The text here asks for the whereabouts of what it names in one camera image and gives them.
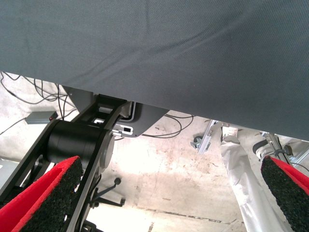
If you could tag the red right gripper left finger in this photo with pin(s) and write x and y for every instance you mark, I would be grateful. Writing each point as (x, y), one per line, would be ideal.
(55, 193)

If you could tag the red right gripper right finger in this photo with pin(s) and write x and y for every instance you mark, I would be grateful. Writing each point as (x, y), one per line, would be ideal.
(287, 191)

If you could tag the aluminium profile bar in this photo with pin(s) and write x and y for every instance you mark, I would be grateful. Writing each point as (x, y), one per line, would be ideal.
(299, 158)
(206, 139)

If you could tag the black caster wheel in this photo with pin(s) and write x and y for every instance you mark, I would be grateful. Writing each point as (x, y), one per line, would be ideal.
(196, 142)
(287, 149)

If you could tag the person in white trousers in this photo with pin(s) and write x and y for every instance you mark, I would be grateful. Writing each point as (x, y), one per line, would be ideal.
(241, 174)

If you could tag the black chair base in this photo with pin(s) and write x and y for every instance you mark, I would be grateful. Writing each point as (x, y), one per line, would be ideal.
(106, 192)

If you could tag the grey power box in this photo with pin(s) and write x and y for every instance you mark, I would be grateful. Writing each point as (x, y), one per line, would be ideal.
(41, 117)

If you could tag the dark grey base panel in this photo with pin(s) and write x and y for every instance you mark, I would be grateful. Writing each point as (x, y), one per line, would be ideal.
(149, 118)

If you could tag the dark grey table cloth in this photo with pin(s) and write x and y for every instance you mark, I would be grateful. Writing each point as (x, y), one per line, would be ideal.
(154, 48)

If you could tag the black frame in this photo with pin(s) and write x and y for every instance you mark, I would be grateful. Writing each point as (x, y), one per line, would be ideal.
(72, 142)

